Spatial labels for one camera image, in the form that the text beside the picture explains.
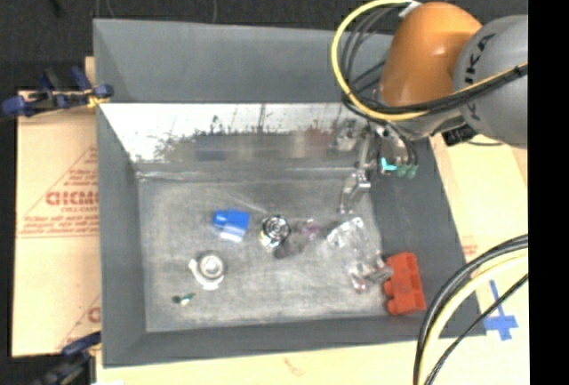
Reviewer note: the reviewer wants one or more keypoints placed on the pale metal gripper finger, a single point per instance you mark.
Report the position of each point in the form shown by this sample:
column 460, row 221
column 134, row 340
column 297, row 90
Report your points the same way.
column 363, row 186
column 349, row 194

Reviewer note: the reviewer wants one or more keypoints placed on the clear plastic object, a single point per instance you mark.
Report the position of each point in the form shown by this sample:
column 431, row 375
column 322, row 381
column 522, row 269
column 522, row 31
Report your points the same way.
column 351, row 243

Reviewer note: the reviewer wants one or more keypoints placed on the small purple object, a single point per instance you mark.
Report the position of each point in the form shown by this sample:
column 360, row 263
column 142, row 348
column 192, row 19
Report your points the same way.
column 310, row 230

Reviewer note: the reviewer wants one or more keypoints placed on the shiny metal cylinder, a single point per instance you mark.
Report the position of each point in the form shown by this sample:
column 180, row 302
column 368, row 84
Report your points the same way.
column 273, row 230

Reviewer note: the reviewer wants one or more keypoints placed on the red toy brick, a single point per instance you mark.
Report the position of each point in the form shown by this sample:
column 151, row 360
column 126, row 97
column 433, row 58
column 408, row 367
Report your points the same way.
column 404, row 283

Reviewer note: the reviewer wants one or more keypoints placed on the blue and white plastic block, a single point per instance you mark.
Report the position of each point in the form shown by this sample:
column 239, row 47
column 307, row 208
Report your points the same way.
column 231, row 221

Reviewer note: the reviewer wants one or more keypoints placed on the grey metal bin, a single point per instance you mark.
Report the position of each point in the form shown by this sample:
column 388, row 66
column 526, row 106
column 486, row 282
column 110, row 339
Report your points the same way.
column 249, row 285

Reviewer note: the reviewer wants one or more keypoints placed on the white and metal round object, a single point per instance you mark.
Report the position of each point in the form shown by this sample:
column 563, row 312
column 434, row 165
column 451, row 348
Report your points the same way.
column 208, row 268

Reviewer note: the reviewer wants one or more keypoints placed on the small green object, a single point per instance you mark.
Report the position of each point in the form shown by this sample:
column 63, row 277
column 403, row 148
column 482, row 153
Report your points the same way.
column 184, row 299

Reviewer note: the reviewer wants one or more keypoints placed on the brown cardboard board, red print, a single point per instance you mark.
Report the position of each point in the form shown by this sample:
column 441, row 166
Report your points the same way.
column 49, row 267

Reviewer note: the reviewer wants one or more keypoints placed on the black cylinder on white bracket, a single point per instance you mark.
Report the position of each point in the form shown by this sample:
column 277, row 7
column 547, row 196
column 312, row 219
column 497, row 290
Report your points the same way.
column 458, row 135

